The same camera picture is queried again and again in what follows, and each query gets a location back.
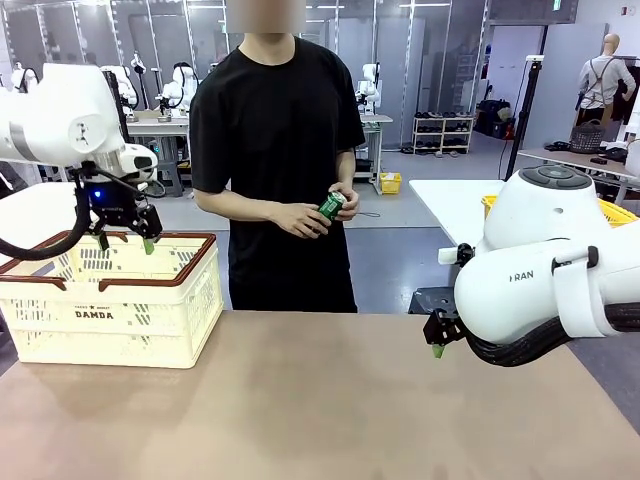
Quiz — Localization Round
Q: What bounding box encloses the white shoe rack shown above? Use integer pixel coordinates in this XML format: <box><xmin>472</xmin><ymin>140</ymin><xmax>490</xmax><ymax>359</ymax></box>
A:
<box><xmin>412</xmin><ymin>115</ymin><xmax>475</xmax><ymax>155</ymax></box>

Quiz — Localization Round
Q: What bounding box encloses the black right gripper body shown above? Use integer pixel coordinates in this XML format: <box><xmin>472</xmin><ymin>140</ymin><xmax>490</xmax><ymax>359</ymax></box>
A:
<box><xmin>422</xmin><ymin>307</ymin><xmax>467</xmax><ymax>347</ymax></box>

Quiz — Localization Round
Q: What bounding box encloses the black stand with white head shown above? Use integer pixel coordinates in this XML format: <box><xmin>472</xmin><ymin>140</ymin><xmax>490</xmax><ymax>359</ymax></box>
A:
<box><xmin>503</xmin><ymin>55</ymin><xmax>545</xmax><ymax>184</ymax></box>

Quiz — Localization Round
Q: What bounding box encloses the cream plastic shopping basket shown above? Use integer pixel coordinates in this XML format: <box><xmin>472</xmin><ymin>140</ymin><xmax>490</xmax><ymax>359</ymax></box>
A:
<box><xmin>0</xmin><ymin>231</ymin><xmax>225</xmax><ymax>370</ymax></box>

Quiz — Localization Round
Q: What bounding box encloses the large yellow shopping basket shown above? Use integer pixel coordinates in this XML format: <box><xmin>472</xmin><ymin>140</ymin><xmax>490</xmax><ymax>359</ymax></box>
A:
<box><xmin>481</xmin><ymin>194</ymin><xmax>640</xmax><ymax>230</ymax></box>

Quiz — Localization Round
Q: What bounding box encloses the person's right forearm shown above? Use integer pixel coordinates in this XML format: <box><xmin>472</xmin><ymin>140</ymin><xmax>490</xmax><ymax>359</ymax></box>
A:
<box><xmin>193</xmin><ymin>188</ymin><xmax>281</xmax><ymax>227</ymax></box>

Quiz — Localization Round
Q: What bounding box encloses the person's left forearm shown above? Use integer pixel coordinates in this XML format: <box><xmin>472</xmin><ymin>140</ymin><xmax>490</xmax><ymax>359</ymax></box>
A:
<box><xmin>335</xmin><ymin>148</ymin><xmax>358</xmax><ymax>189</ymax></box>

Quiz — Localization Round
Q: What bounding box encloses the grey step stool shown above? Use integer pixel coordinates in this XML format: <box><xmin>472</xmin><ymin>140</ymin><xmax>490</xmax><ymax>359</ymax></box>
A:
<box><xmin>155</xmin><ymin>160</ymin><xmax>184</xmax><ymax>185</ymax></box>

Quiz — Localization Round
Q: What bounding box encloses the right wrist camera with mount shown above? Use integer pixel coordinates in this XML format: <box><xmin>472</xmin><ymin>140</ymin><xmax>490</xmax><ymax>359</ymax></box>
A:
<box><xmin>437</xmin><ymin>243</ymin><xmax>474</xmax><ymax>267</ymax></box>

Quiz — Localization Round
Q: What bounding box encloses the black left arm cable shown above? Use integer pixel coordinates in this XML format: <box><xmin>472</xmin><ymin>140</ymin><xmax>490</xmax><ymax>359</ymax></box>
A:
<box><xmin>0</xmin><ymin>197</ymin><xmax>97</xmax><ymax>262</ymax></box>

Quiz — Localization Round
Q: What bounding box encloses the black right arm cable sleeve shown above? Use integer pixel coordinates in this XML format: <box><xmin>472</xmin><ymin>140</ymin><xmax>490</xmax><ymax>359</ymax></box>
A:
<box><xmin>464</xmin><ymin>301</ymin><xmax>640</xmax><ymax>369</ymax></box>

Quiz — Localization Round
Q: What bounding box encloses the white table with basket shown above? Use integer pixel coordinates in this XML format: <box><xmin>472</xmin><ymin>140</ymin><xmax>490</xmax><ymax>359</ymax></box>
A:
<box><xmin>408</xmin><ymin>178</ymin><xmax>506</xmax><ymax>251</ymax></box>

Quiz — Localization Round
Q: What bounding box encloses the person in black t-shirt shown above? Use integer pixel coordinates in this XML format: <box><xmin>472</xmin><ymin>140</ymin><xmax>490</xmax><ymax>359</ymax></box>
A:
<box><xmin>189</xmin><ymin>33</ymin><xmax>366</xmax><ymax>314</ymax></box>

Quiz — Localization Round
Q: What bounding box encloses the background workbench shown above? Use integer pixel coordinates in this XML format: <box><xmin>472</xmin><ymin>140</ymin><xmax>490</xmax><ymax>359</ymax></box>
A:
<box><xmin>124</xmin><ymin>112</ymin><xmax>193</xmax><ymax>184</ymax></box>

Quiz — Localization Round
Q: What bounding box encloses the black camera stand pole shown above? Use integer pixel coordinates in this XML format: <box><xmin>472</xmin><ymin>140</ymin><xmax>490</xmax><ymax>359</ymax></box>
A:
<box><xmin>101</xmin><ymin>69</ymin><xmax>132</xmax><ymax>139</ymax></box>

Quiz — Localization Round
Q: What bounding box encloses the mannequin with grey shirt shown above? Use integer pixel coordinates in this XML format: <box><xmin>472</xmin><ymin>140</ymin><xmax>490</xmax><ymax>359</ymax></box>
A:
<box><xmin>574</xmin><ymin>33</ymin><xmax>637</xmax><ymax>127</ymax></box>

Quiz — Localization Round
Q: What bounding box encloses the green drink can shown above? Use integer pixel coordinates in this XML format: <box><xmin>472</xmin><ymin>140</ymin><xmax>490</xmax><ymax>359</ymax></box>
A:
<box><xmin>317</xmin><ymin>191</ymin><xmax>346</xmax><ymax>224</ymax></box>

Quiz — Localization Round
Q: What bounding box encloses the person's right hand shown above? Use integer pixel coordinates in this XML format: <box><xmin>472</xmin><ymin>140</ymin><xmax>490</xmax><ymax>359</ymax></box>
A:
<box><xmin>271</xmin><ymin>204</ymin><xmax>332</xmax><ymax>241</ymax></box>

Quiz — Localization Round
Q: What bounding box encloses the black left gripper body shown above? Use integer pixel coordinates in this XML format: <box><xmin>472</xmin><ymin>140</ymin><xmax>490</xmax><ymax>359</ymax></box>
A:
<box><xmin>73</xmin><ymin>166</ymin><xmax>152</xmax><ymax>236</ymax></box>

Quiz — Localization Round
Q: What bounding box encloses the black bags pile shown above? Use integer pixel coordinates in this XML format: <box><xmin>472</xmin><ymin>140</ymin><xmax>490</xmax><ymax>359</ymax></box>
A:
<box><xmin>474</xmin><ymin>98</ymin><xmax>515</xmax><ymax>140</ymax></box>

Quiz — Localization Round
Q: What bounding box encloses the black stool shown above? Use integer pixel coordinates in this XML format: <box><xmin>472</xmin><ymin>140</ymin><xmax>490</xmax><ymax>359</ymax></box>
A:
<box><xmin>408</xmin><ymin>287</ymin><xmax>459</xmax><ymax>315</ymax></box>

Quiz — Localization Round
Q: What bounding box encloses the grey-topped background table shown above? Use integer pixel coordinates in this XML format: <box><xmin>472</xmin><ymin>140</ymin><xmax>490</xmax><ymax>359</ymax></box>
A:
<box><xmin>514</xmin><ymin>147</ymin><xmax>640</xmax><ymax>201</ymax></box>

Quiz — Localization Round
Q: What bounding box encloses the person's left hand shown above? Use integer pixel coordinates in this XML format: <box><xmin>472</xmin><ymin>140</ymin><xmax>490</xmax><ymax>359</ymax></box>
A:
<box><xmin>327</xmin><ymin>181</ymin><xmax>361</xmax><ymax>222</ymax></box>

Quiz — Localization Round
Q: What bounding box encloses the dark wicker basket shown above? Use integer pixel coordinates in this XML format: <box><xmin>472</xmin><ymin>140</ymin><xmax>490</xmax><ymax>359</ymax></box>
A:
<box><xmin>569</xmin><ymin>119</ymin><xmax>607</xmax><ymax>155</ymax></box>

